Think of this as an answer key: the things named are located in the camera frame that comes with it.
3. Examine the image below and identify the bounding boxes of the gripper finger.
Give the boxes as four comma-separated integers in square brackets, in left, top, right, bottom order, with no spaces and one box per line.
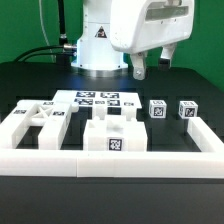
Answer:
[130,51,148,80]
[158,43,177,71]

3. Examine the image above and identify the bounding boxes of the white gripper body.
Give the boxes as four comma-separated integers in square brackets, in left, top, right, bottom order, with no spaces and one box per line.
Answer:
[110,0,194,54]

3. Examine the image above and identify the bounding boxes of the white chair seat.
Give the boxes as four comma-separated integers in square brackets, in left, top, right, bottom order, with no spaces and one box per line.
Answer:
[83,115,148,152]

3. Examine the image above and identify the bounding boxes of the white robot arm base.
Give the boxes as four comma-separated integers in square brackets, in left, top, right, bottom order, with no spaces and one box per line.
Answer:
[71,0,128,77]

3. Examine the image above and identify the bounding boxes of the white tagged nut cube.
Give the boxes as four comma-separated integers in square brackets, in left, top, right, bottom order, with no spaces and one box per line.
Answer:
[149,100,167,118]
[178,101,198,119]

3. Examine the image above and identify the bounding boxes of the flat white tag plate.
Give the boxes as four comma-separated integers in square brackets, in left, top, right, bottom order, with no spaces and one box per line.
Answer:
[53,90,141,109]

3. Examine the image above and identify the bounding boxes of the black hose with connector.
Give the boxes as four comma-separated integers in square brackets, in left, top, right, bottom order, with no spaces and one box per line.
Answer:
[57,0,68,46]

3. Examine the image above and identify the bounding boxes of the white chair back frame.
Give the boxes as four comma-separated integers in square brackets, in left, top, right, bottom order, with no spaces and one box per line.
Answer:
[11,100,79,150]

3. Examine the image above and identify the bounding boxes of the white U-shaped obstacle frame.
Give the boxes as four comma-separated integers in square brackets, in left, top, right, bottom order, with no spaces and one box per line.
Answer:
[0,106,224,179]

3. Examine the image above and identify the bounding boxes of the black cable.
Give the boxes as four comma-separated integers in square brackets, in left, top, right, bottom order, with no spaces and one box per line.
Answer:
[13,45,78,63]

